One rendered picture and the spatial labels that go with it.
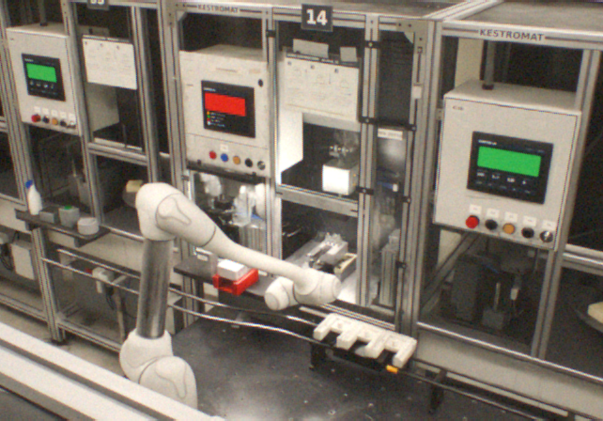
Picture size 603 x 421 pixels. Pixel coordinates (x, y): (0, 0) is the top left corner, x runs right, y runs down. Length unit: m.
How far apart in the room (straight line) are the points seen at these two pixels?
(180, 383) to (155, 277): 0.37
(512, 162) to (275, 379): 1.22
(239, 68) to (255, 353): 1.15
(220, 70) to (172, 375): 1.15
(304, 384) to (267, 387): 0.14
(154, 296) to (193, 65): 0.94
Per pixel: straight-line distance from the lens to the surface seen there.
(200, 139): 2.81
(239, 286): 2.74
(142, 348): 2.45
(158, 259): 2.31
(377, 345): 2.53
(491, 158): 2.22
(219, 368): 2.75
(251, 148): 2.66
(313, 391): 2.63
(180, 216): 2.10
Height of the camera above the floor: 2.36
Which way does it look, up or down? 25 degrees down
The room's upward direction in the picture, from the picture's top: straight up
